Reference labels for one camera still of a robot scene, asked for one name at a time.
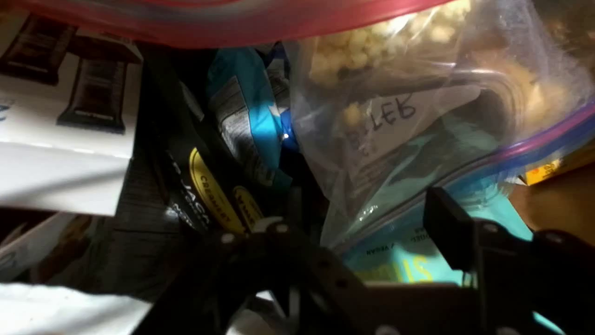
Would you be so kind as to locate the blue silver snack packet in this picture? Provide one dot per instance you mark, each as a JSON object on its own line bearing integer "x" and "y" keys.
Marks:
{"x": 249, "y": 112}

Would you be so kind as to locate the clear zip popcorn bag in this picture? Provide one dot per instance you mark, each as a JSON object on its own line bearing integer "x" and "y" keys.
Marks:
{"x": 373, "y": 47}

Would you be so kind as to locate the black bag yellow ovals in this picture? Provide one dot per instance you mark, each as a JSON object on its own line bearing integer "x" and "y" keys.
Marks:
{"x": 187, "y": 186}

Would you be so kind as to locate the teal snack bag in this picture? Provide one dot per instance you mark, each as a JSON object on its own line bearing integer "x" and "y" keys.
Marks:
{"x": 403, "y": 263}

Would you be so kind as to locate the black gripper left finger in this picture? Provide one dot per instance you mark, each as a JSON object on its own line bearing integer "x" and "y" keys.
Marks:
{"x": 249, "y": 272}

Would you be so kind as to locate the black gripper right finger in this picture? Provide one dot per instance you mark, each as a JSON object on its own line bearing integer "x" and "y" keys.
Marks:
{"x": 528, "y": 285}

